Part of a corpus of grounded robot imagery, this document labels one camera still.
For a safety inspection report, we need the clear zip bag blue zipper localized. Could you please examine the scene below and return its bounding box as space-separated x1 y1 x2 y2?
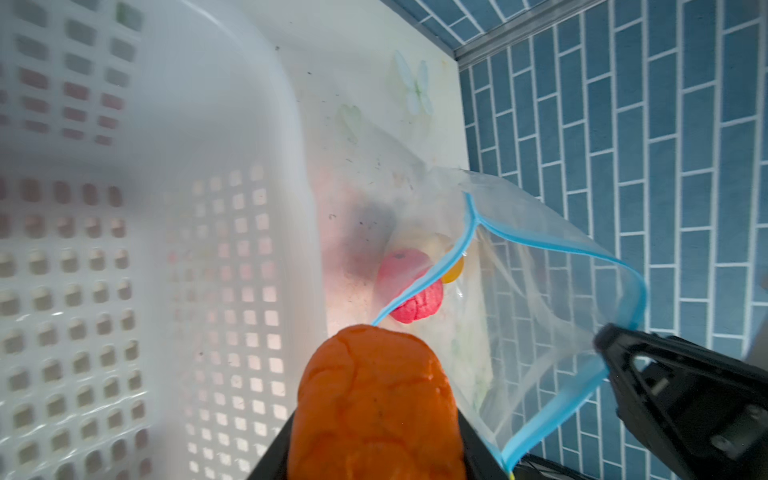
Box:
305 104 647 471

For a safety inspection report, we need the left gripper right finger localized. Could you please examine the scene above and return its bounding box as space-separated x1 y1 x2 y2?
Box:
458 412 510 480

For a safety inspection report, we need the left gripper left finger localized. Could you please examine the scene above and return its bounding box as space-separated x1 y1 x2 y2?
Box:
247 414 294 480

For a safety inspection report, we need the orange toy tangerine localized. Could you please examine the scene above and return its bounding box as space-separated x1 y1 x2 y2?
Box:
287 325 467 479

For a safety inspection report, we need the white plastic perforated basket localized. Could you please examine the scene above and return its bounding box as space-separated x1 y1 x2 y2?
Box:
1 1 326 479

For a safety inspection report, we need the pink toy fruit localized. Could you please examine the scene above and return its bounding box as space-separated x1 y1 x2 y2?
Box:
374 248 444 324

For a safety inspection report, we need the yellow toy lemon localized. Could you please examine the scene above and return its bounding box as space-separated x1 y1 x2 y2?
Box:
441 255 465 284

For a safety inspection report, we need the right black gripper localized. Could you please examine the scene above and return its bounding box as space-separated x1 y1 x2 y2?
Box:
594 324 767 479

